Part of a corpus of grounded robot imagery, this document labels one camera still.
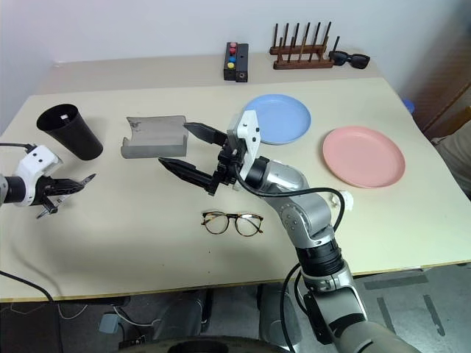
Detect grey table leg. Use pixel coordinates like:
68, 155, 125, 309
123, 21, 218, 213
156, 289, 214, 336

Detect blue plate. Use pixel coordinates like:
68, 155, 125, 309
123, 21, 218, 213
243, 93, 312, 146

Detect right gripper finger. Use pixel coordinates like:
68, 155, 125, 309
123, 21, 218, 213
157, 157, 222, 196
183, 122, 229, 146

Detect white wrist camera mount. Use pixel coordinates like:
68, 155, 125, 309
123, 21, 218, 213
14, 145, 63, 207
227, 109, 262, 192

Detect grey glasses case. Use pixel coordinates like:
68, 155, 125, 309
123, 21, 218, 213
119, 114, 190, 160

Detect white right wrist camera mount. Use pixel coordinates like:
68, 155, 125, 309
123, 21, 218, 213
227, 109, 262, 192

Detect black sunglasses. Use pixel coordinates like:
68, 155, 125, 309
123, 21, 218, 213
327, 50, 372, 70

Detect small white object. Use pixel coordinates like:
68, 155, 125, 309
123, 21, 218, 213
328, 188, 355, 212

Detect black plastic cup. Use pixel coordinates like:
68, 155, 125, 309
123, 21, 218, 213
36, 103, 105, 161

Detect black box with coloured buttons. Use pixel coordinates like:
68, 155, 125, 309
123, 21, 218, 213
222, 41, 240, 82

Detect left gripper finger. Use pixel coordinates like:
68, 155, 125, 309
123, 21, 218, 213
46, 184, 87, 198
49, 173, 98, 187

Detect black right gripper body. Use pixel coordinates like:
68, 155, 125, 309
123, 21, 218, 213
216, 129, 248, 188

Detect brown wooden furniture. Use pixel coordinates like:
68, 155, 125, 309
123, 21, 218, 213
414, 82, 471, 138

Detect pink plate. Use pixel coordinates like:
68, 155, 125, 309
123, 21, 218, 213
322, 125, 407, 190

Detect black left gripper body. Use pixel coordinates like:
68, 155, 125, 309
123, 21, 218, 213
35, 175, 57, 209

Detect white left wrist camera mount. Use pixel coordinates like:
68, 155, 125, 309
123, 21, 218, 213
14, 145, 63, 207

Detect tortoiseshell round glasses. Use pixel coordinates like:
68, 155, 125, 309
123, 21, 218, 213
200, 210, 265, 238

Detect person in beige clothes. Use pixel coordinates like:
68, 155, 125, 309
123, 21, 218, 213
433, 106, 471, 202

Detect brown wooden peg rack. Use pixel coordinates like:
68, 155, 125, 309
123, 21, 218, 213
269, 21, 341, 71

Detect black rectangular box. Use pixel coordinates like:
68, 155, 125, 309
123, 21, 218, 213
234, 43, 250, 84

